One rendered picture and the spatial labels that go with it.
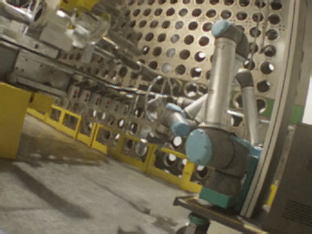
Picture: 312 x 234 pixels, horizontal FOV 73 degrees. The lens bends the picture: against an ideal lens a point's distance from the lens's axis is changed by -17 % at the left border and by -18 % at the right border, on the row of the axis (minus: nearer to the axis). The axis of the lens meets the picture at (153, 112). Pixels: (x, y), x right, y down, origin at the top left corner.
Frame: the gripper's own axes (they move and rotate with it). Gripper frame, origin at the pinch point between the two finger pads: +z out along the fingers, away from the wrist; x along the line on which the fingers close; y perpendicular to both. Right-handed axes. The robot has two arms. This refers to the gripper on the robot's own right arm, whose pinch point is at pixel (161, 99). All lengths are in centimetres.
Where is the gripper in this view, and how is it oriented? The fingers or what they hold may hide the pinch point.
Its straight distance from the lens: 216.1
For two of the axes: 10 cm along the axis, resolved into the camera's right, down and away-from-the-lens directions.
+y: 2.9, -9.6, 0.4
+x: -5.3, -1.9, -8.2
